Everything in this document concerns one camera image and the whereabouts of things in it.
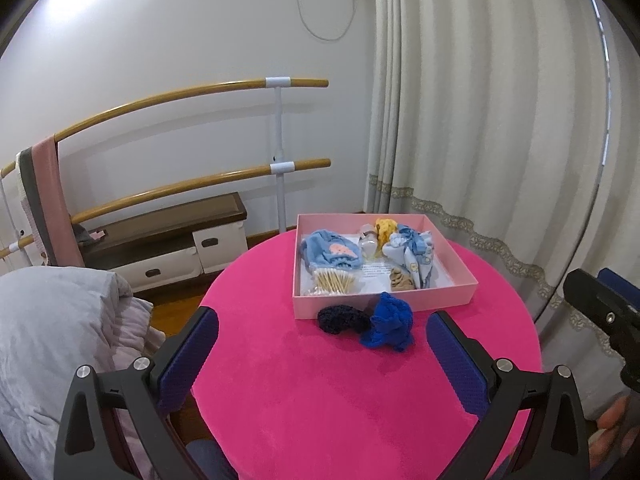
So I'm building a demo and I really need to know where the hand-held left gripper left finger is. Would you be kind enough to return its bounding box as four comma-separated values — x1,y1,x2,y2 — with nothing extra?
54,306,221,480

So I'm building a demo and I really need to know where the light blue fuzzy sock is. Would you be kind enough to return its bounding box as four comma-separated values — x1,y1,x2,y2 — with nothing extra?
300,230,363,273

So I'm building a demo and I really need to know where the cream pleated curtain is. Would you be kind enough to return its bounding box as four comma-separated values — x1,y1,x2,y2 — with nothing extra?
362,0,640,421

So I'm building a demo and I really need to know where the pale pink bed sheet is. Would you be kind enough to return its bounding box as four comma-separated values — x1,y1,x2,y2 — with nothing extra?
107,290,166,368

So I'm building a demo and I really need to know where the person's right hand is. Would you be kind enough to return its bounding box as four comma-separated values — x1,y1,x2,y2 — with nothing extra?
592,400,633,448

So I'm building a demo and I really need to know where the pink shallow cardboard box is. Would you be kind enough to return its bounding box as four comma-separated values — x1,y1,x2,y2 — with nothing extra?
291,213,478,321

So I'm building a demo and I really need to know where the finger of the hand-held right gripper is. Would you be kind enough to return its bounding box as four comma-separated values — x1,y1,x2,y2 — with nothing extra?
597,267,640,309
563,268,640,361

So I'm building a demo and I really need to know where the white barre post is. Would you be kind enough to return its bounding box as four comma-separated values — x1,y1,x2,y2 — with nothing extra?
265,76,295,233

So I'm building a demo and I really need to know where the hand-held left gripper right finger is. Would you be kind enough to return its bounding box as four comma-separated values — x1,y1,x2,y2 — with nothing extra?
426,310,593,480

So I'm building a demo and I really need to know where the small clear bottle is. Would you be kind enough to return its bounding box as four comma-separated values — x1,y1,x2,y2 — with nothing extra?
360,227,381,261

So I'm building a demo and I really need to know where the white storage drawer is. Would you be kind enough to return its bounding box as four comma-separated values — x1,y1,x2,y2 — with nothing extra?
192,222,248,275
120,247,203,293

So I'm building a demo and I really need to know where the light blue printed cloth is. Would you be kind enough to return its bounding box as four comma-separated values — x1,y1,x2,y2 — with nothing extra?
387,227,436,288

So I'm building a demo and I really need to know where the wooden barre rail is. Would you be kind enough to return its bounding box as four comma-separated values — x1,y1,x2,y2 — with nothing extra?
0,77,329,178
0,158,332,261

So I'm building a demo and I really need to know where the blue lace scrunchie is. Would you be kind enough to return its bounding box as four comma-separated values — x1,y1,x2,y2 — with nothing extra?
360,292,415,352

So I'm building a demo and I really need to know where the dark wooden bench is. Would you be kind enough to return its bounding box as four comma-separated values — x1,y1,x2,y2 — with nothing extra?
72,192,248,271

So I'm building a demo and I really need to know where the yellow mesh scrunchie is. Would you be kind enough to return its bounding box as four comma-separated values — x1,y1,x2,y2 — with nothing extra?
375,217,401,246

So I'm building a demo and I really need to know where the pink and grey towel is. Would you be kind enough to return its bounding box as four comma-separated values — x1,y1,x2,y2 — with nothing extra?
15,135,86,268

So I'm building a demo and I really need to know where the dark navy scrunchie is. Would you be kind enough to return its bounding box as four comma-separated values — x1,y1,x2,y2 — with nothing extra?
317,305,373,336

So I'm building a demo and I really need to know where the bag of cotton swabs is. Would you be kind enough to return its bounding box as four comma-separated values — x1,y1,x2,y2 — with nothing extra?
310,269,362,297

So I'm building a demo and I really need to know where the grey quilt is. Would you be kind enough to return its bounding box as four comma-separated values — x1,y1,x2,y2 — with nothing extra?
0,266,135,461

